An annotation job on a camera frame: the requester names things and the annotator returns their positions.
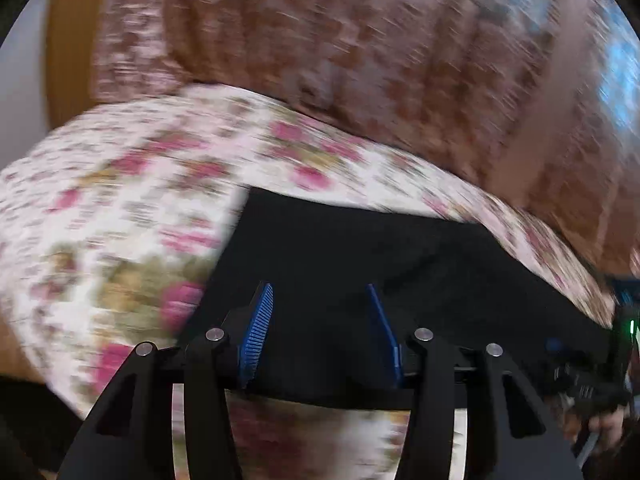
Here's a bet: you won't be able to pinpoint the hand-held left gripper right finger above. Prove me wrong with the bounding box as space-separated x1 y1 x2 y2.
366 282 586 480

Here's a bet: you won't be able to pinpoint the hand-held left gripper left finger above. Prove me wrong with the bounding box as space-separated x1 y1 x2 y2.
56 281 276 480

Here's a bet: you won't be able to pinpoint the plain brown curtain band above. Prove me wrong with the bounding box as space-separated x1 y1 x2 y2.
492 0 608 216

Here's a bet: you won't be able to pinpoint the person's right hand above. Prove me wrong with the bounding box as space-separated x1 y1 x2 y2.
589 405 633 461

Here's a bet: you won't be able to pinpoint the black embroidered pants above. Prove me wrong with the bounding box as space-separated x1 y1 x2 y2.
175 187 620 411

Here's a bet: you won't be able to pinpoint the brown bed base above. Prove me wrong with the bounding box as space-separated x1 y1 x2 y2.
0 317 48 386

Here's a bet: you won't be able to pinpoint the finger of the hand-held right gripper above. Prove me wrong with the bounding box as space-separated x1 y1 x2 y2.
544 337 628 413

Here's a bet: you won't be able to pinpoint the teal object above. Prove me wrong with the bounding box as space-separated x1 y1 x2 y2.
615 279 640 307

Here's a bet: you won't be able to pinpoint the wooden frame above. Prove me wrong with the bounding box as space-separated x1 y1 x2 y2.
46 0 113 132

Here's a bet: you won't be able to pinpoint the brown floral curtain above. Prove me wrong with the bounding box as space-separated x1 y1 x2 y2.
92 0 640 281

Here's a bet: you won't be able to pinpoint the floral bed cover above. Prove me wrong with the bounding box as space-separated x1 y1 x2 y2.
0 85 620 480

